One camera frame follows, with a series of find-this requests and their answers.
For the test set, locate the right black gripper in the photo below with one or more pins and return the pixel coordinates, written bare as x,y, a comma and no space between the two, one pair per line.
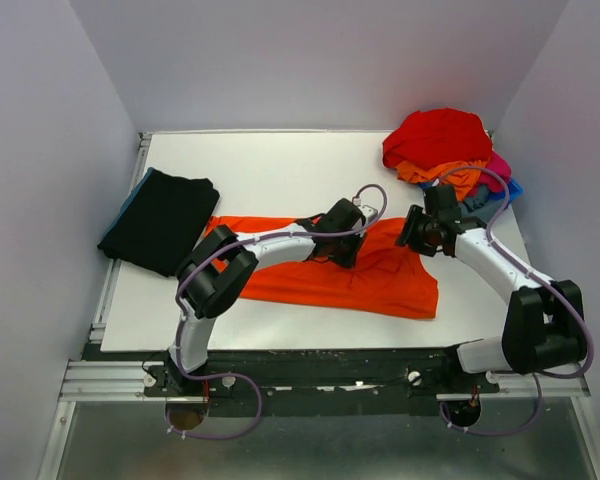
408,234

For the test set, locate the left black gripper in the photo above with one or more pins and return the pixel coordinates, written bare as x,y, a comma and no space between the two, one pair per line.
350,260

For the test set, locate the black t shirt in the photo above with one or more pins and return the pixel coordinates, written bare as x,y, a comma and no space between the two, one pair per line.
163,223

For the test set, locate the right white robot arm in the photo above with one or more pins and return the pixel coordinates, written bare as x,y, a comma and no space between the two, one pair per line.
544,324

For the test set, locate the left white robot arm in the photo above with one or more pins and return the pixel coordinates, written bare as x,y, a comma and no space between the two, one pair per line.
217,271

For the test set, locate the grey t shirt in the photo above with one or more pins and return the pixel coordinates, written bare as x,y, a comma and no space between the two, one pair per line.
480,205

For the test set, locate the magenta t shirt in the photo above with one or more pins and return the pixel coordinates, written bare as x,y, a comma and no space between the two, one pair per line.
498,166

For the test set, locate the blue plastic bin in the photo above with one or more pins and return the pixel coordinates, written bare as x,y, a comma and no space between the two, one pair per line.
515,191

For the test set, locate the red t shirt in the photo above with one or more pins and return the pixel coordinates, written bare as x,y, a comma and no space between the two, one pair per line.
427,139

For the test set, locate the aluminium extrusion right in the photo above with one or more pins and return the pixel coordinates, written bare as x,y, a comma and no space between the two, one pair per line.
506,386

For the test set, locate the aluminium extrusion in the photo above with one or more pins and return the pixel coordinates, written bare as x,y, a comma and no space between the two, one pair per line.
506,386
97,381

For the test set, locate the blue folded t shirt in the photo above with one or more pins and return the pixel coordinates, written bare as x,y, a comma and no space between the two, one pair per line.
127,202

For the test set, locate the aluminium extrusion left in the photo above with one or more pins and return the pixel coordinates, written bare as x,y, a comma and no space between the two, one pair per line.
97,381

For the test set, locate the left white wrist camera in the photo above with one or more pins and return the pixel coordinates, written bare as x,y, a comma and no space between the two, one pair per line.
367,214

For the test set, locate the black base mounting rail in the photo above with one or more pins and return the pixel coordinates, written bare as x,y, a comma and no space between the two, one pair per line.
312,383

